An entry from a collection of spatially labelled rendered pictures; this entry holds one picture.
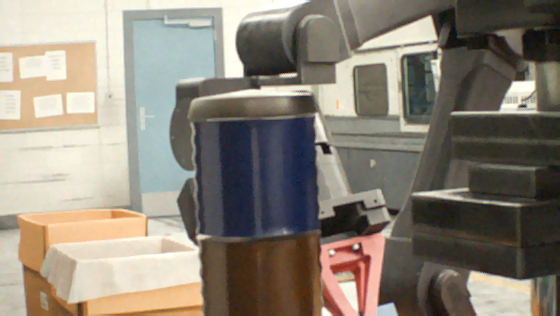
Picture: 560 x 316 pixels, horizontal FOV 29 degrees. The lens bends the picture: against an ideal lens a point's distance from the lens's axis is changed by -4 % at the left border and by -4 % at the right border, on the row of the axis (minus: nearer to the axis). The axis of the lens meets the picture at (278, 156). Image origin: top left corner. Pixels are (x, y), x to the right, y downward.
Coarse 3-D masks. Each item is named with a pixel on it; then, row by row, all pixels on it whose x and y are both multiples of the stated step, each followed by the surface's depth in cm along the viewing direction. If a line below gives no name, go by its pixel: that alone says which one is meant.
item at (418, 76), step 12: (408, 60) 1009; (420, 60) 987; (432, 60) 967; (408, 72) 1011; (420, 72) 989; (432, 72) 969; (408, 84) 1012; (420, 84) 991; (432, 84) 970; (408, 96) 1014; (420, 96) 992; (432, 96) 971; (408, 108) 1016; (420, 108) 994; (432, 108) 973; (408, 120) 1017; (420, 120) 996
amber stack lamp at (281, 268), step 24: (216, 240) 33; (240, 240) 32; (264, 240) 32; (288, 240) 32; (312, 240) 33; (216, 264) 32; (240, 264) 32; (264, 264) 32; (288, 264) 32; (312, 264) 33; (216, 288) 33; (240, 288) 32; (264, 288) 32; (288, 288) 32; (312, 288) 33; (216, 312) 33; (240, 312) 32; (264, 312) 32; (288, 312) 32; (312, 312) 33
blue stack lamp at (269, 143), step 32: (192, 128) 34; (224, 128) 32; (256, 128) 32; (288, 128) 32; (224, 160) 32; (256, 160) 32; (288, 160) 32; (224, 192) 32; (256, 192) 32; (288, 192) 32; (224, 224) 32; (256, 224) 32; (288, 224) 32
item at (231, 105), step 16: (224, 96) 32; (240, 96) 32; (256, 96) 32; (272, 96) 32; (288, 96) 32; (304, 96) 33; (192, 112) 33; (208, 112) 32; (224, 112) 32; (240, 112) 32; (256, 112) 32; (272, 112) 32; (288, 112) 32; (304, 112) 32
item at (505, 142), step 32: (544, 32) 56; (544, 64) 57; (544, 96) 57; (480, 128) 59; (512, 128) 56; (544, 128) 54; (480, 160) 59; (512, 160) 56; (544, 160) 54; (448, 192) 58; (480, 192) 57; (512, 192) 55; (544, 192) 53; (416, 224) 59; (448, 224) 56; (480, 224) 53; (512, 224) 51; (544, 224) 51; (416, 256) 59; (448, 256) 56; (480, 256) 53; (512, 256) 51; (544, 256) 51; (544, 288) 52
